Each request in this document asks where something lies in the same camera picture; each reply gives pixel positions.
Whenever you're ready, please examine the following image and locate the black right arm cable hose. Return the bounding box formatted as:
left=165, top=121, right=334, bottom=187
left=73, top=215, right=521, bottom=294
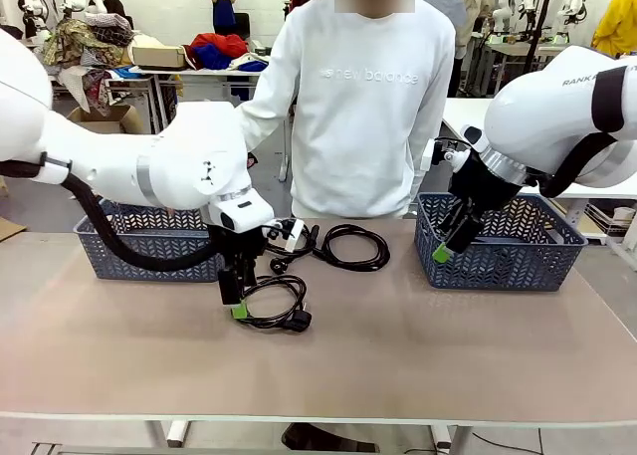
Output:
left=539, top=65, right=632, bottom=200

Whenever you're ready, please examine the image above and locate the blue-grey plastic lattice basket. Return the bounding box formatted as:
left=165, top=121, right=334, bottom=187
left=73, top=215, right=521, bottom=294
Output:
left=414, top=191, right=588, bottom=293
left=73, top=198, right=228, bottom=282

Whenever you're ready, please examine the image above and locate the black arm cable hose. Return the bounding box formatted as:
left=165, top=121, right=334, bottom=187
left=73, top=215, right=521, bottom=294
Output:
left=539, top=65, right=632, bottom=200
left=0, top=159, right=226, bottom=273

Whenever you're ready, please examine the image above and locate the person's right forearm white sleeve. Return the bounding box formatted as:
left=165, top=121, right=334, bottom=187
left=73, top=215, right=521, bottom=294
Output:
left=238, top=94, right=291, bottom=153

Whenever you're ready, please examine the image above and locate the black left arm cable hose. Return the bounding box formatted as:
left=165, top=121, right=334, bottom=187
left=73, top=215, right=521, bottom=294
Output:
left=0, top=159, right=226, bottom=273

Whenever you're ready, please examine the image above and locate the person in white sweatshirt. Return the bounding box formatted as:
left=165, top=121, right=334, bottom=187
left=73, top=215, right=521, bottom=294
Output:
left=238, top=0, right=457, bottom=221

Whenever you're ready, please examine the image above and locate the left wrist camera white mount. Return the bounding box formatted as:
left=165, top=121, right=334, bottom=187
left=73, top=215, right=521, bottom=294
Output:
left=261, top=217, right=305, bottom=255

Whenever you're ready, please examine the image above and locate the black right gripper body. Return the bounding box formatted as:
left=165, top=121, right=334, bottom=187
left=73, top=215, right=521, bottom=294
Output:
left=449, top=153, right=522, bottom=212

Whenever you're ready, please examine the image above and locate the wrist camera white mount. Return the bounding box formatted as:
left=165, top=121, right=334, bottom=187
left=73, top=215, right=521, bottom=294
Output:
left=261, top=217, right=305, bottom=255
left=420, top=137, right=472, bottom=176

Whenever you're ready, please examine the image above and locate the black coiled thin cable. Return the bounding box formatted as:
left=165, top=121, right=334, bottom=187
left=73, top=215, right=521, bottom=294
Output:
left=312, top=224, right=390, bottom=272

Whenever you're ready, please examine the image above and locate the grey robot workbench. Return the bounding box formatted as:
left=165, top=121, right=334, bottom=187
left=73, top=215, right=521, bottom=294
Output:
left=478, top=37, right=568, bottom=98

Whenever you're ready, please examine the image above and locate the pile of patterned clothes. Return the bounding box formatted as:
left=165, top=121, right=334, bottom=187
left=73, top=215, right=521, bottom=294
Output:
left=42, top=14, right=135, bottom=117

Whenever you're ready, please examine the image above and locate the person in beige shirt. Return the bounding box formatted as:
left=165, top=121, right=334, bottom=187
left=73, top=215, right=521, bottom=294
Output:
left=455, top=0, right=497, bottom=49

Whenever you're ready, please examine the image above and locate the blue cloth heap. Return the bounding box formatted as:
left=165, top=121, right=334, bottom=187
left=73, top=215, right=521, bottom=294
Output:
left=192, top=44, right=241, bottom=72

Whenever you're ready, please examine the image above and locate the black tripod pole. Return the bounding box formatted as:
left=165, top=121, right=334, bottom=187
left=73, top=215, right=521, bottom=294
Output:
left=522, top=0, right=556, bottom=76

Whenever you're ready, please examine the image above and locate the person in blue shirt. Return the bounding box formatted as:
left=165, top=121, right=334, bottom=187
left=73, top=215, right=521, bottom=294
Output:
left=206, top=0, right=239, bottom=37

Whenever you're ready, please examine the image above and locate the black cable angled plug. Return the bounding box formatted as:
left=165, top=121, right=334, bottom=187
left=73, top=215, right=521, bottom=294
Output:
left=233, top=274, right=314, bottom=335

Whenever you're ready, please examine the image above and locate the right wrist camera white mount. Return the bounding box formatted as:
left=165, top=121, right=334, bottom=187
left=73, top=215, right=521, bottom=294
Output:
left=420, top=137, right=472, bottom=176

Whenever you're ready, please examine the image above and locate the black pedestal foot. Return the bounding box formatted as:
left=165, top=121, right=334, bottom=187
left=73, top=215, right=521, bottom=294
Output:
left=280, top=422, right=379, bottom=454

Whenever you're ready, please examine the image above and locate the person in yellow jacket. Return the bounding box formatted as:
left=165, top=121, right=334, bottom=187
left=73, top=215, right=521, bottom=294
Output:
left=590, top=0, right=637, bottom=59

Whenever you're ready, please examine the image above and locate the red cloth heap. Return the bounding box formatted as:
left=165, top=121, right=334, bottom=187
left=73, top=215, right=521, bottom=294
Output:
left=188, top=32, right=250, bottom=58

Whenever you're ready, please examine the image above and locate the open cardboard box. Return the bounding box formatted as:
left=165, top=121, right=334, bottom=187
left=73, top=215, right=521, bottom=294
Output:
left=67, top=105, right=144, bottom=135

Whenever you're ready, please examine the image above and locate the closed beige cardboard box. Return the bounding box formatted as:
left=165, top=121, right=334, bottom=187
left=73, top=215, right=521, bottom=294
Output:
left=129, top=34, right=188, bottom=70

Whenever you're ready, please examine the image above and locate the white table leg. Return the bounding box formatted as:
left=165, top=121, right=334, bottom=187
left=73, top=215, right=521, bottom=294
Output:
left=430, top=422, right=472, bottom=455
left=146, top=418, right=193, bottom=449

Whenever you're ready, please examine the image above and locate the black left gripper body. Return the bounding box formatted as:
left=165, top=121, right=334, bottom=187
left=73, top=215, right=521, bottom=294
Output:
left=206, top=224, right=270, bottom=271

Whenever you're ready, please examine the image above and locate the black cable round plug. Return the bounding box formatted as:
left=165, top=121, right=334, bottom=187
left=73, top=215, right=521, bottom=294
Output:
left=266, top=220, right=319, bottom=273

